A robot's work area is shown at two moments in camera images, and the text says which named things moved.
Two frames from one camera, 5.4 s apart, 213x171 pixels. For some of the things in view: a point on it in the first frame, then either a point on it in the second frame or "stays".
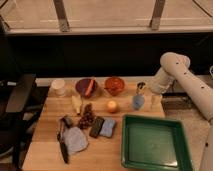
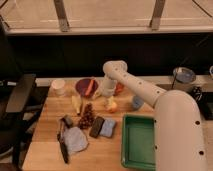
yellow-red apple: [111, 106] stays
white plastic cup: [59, 87] stays
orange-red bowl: [114, 85] stays
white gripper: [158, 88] -> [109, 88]
